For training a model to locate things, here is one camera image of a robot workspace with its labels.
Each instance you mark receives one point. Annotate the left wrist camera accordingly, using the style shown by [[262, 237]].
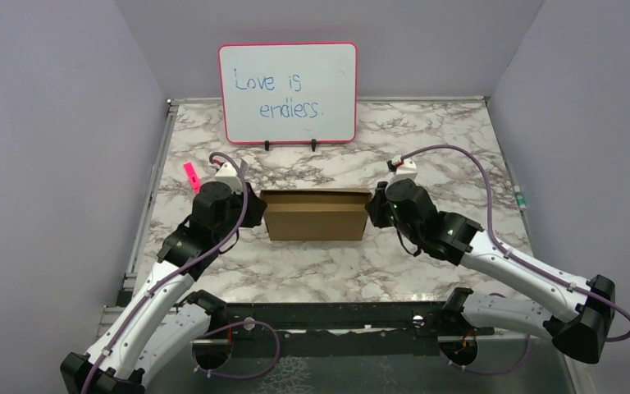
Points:
[[227, 174]]

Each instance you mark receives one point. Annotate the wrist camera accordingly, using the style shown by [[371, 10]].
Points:
[[401, 169], [227, 174]]

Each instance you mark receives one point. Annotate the pink framed whiteboard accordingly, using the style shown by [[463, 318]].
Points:
[[289, 93]]

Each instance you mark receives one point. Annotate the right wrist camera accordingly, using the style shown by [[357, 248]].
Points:
[[401, 169]]

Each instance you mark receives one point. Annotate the pink marker pen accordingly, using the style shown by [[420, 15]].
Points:
[[193, 177]]

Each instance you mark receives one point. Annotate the brown cardboard box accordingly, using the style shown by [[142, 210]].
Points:
[[316, 214]]

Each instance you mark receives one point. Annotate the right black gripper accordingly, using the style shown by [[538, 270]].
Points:
[[374, 206]]

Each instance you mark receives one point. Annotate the aluminium front rail frame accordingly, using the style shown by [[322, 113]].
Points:
[[487, 344]]

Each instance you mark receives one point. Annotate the green white marker pen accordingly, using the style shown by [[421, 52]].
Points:
[[519, 196]]

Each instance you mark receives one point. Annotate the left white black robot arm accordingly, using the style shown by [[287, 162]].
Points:
[[141, 315]]

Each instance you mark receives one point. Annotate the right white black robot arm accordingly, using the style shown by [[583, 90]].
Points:
[[572, 312]]

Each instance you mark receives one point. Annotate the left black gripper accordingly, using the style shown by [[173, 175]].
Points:
[[257, 207]]

